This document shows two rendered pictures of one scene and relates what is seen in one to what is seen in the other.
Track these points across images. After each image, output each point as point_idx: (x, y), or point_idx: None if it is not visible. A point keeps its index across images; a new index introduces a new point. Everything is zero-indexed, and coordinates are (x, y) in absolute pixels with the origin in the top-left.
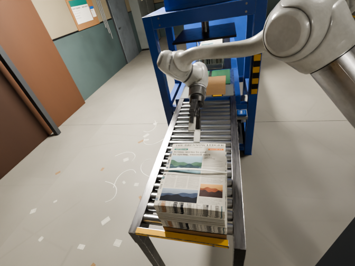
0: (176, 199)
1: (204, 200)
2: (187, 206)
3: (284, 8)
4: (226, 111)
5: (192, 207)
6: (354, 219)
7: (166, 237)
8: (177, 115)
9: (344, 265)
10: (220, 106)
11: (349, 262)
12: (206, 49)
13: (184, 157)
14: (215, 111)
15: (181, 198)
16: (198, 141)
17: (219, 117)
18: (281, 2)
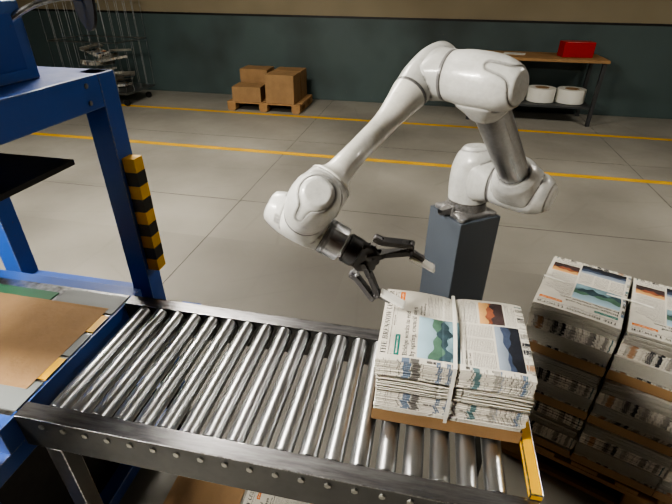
0: (518, 350)
1: (510, 320)
2: (525, 339)
3: (517, 66)
4: (190, 319)
5: (525, 334)
6: (455, 264)
7: (531, 436)
8: (127, 422)
9: None
10: (154, 328)
11: None
12: (368, 142)
13: (421, 340)
14: (166, 339)
15: (514, 345)
16: (404, 300)
17: (205, 334)
18: (502, 62)
